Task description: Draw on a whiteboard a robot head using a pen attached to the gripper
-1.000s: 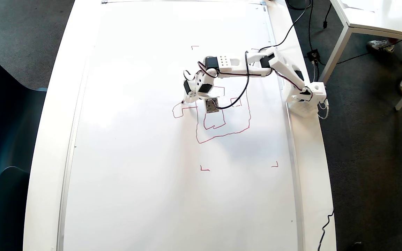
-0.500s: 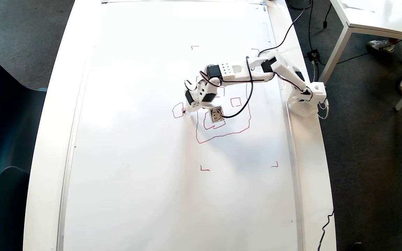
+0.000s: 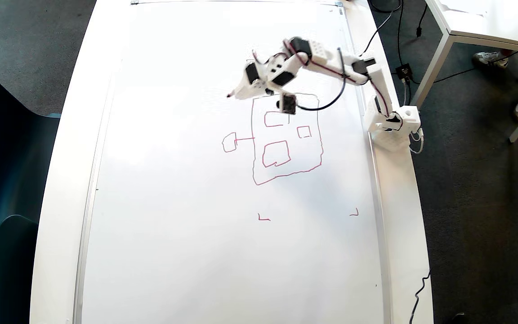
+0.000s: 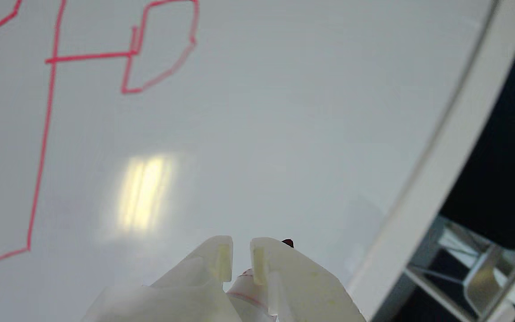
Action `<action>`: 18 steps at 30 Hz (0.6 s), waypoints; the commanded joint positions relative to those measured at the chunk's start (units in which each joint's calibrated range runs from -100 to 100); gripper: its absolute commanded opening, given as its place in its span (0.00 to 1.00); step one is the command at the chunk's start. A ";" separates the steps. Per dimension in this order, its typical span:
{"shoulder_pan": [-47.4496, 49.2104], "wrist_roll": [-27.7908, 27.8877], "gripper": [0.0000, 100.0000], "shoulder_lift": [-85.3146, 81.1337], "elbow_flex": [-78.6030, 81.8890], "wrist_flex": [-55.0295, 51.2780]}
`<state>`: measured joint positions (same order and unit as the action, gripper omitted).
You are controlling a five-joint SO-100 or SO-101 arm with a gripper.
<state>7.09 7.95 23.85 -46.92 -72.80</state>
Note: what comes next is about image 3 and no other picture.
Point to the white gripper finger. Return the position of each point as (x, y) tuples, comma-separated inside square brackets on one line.
[(250, 91), (251, 74)]

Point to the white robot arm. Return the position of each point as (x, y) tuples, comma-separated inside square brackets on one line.
[(378, 85)]

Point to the large whiteboard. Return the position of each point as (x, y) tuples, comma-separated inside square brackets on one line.
[(173, 202)]

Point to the black power adapter box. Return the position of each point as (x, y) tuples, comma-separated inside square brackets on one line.
[(404, 71)]

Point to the white side table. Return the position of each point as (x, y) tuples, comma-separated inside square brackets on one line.
[(502, 27)]

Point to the dark blue chair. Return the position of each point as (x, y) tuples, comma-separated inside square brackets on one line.
[(7, 279), (2, 157)]

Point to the black wrist camera board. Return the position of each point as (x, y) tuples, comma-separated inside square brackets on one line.
[(288, 103)]

